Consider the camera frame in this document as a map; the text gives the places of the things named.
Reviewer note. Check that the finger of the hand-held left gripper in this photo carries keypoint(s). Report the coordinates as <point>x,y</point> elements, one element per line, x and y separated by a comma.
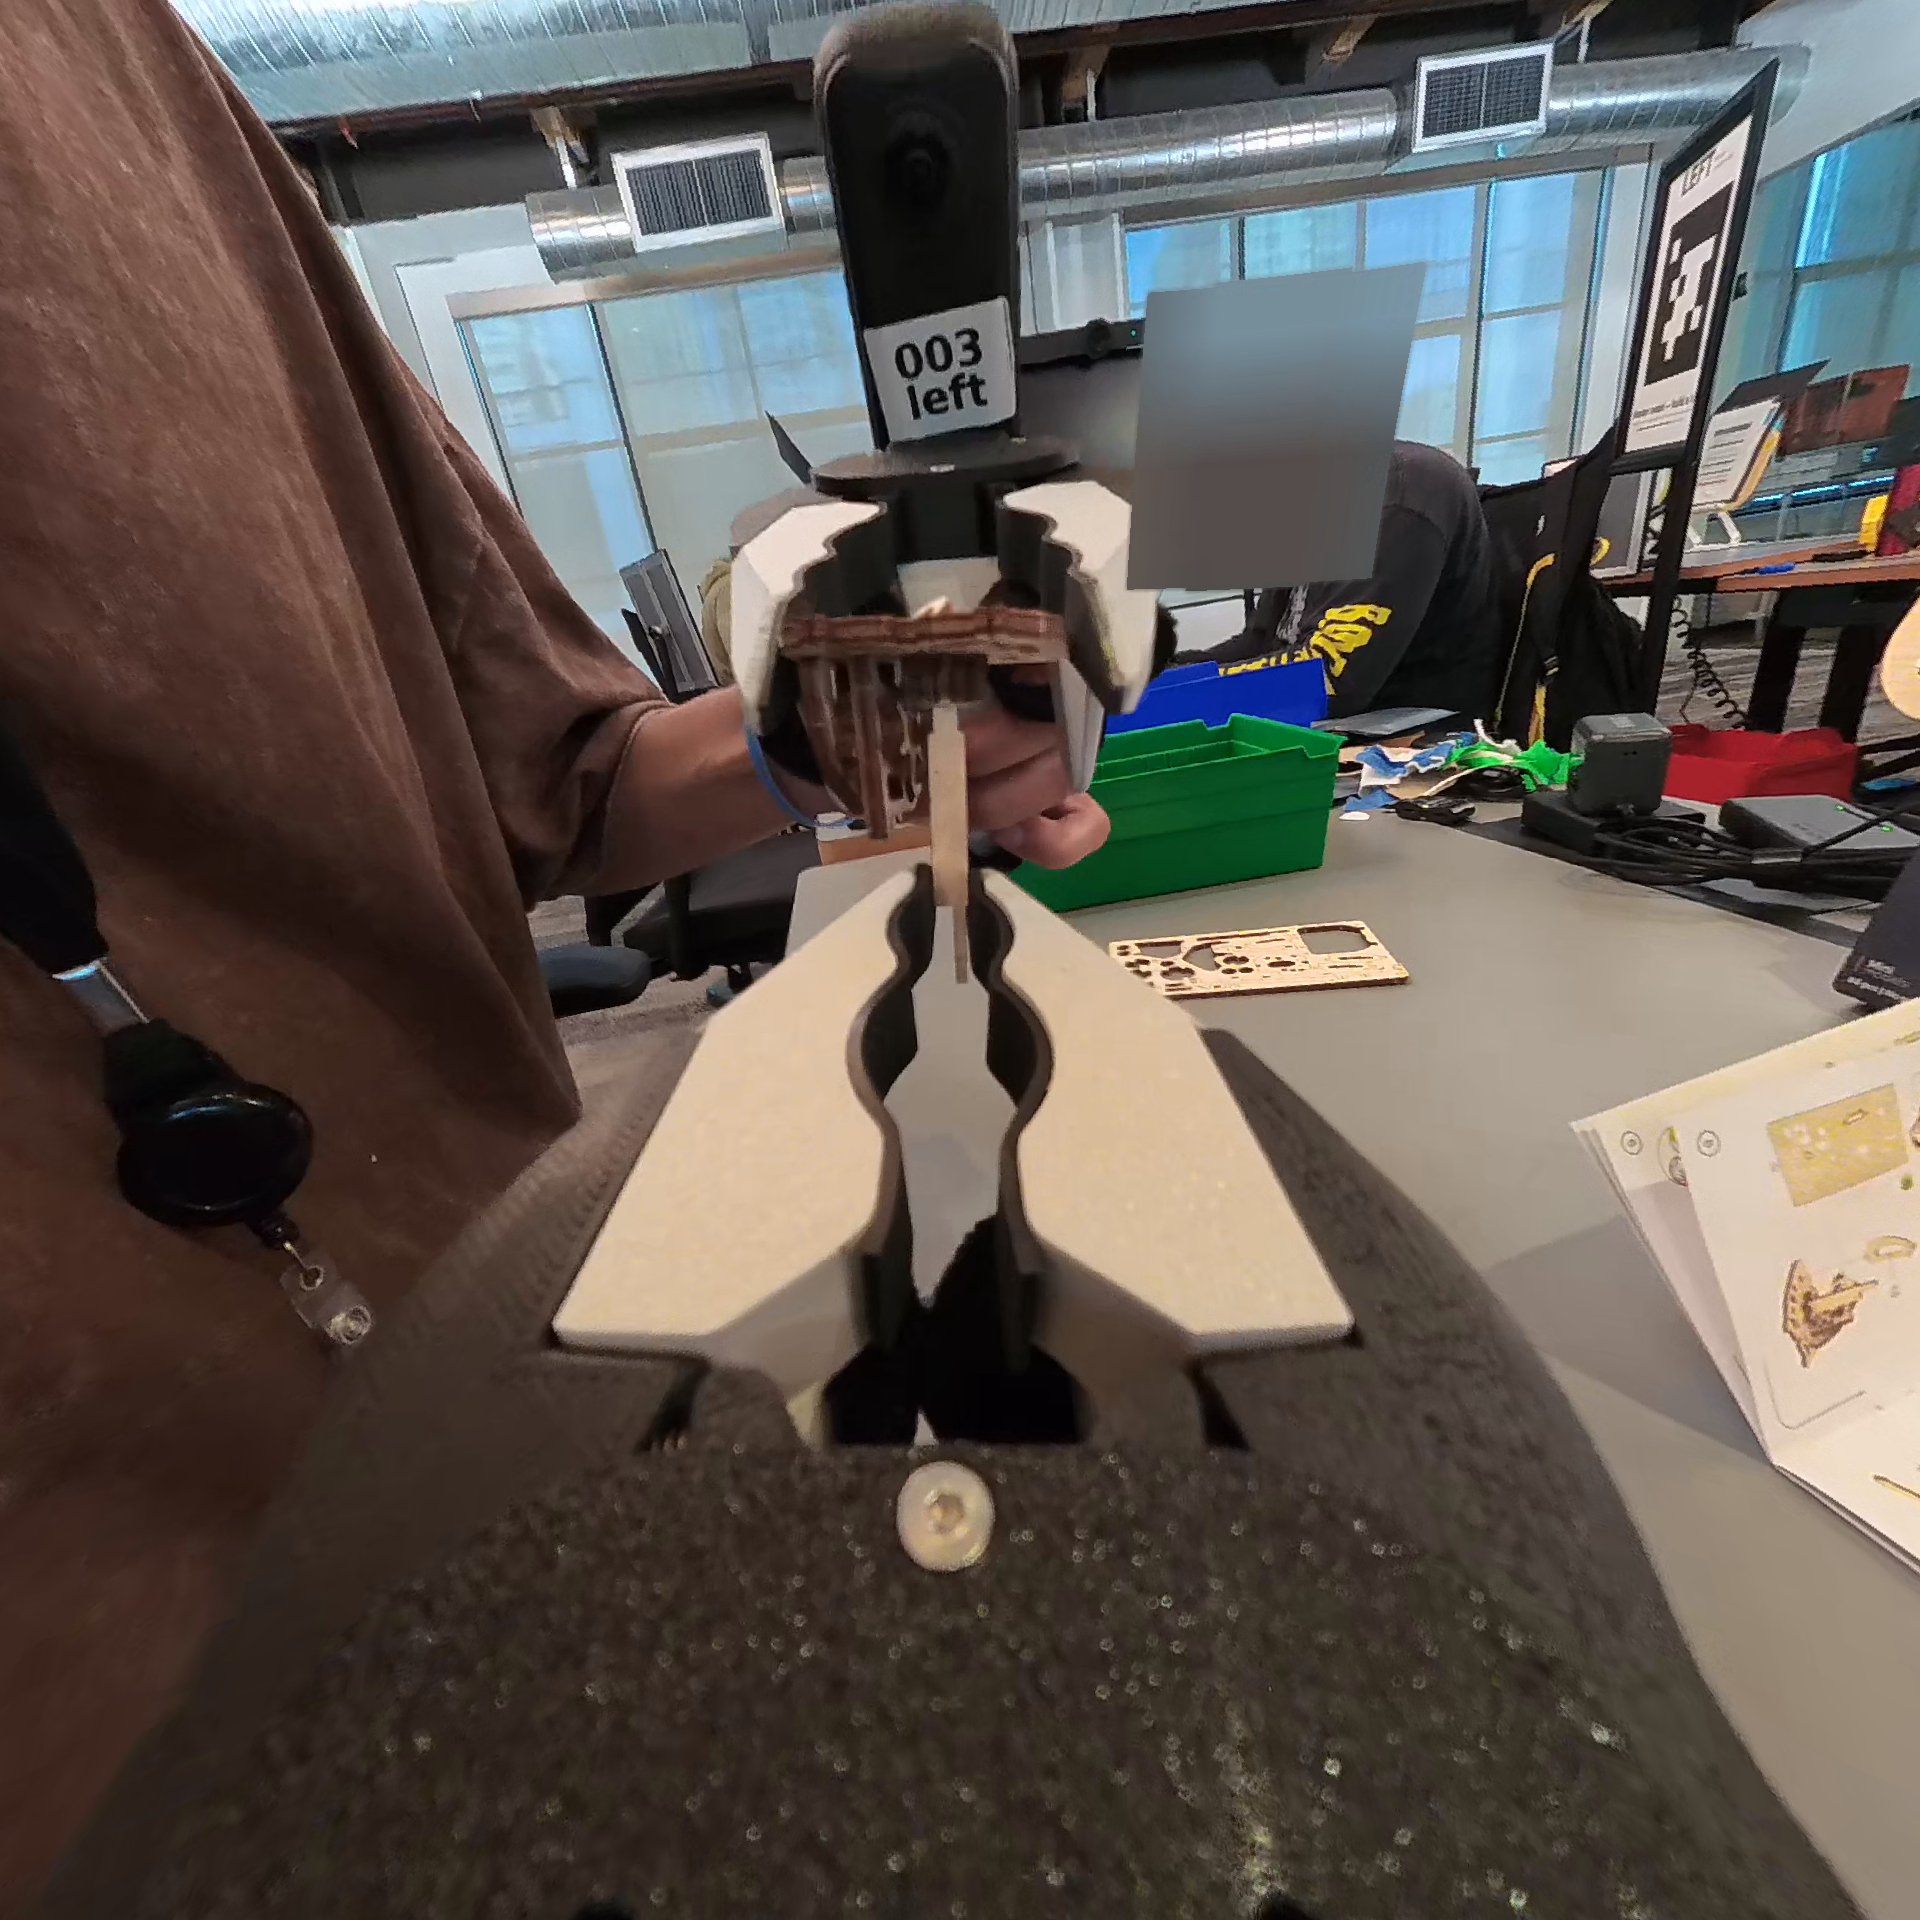
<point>1103,557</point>
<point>781,580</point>

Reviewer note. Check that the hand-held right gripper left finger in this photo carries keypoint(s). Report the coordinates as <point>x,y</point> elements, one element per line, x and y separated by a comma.
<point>720,1184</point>

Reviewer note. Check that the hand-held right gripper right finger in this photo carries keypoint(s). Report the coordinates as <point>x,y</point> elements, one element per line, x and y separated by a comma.
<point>1170,1184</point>

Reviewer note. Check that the assembled wooden model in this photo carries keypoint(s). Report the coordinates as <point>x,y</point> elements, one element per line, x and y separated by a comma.
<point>902,675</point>

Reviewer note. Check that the wooden strip part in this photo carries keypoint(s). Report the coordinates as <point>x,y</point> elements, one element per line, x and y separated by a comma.
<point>950,840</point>

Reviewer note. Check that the person's left forearm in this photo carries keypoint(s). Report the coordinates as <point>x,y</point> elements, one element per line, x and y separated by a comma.
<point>645,797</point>

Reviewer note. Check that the person's left hand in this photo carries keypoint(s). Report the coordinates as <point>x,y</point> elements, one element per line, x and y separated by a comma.
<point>1037,803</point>

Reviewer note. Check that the blue plastic bin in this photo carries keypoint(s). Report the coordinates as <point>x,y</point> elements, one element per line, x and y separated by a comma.
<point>1231,693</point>

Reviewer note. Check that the blue wristband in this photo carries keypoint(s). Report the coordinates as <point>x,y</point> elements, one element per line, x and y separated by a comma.
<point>769,780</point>

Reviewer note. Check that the white air vent grille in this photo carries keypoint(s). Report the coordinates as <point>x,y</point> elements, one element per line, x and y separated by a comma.
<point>697,194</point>
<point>1482,92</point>

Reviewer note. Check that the punched-out wooden part sheet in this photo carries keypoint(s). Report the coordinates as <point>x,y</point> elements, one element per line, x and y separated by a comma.
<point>1275,960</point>

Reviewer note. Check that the green plastic bin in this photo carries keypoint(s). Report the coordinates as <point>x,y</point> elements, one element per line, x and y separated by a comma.
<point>1201,811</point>

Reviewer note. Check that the black office chair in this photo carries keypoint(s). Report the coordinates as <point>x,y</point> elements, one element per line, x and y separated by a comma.
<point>705,901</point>

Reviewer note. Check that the pile of coloured scraps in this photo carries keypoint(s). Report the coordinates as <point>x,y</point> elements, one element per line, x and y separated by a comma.
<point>1455,764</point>

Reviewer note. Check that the black retractable badge reel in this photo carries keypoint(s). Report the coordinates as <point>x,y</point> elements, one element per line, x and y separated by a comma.
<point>210,1141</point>

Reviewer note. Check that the black flat charger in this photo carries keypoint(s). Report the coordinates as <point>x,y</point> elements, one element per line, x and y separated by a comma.
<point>1575,826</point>

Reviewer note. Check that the paper instruction booklet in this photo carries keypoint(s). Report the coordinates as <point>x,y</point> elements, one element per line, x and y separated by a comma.
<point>1799,1276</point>

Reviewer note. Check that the black sign stand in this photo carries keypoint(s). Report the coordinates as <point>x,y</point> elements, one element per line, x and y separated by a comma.
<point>1703,254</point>

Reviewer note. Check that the red plastic bin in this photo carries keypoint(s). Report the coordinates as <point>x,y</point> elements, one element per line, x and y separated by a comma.
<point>1755,763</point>

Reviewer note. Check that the black power adapter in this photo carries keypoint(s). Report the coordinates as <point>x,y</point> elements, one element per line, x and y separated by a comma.
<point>1799,826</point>

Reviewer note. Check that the black box with print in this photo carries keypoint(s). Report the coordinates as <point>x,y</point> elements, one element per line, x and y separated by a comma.
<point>1881,944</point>

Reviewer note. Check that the silver round air duct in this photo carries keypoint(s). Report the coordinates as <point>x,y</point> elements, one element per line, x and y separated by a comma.
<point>1201,158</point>

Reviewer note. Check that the black cube camera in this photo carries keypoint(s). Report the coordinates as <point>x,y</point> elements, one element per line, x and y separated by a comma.
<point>1622,757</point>

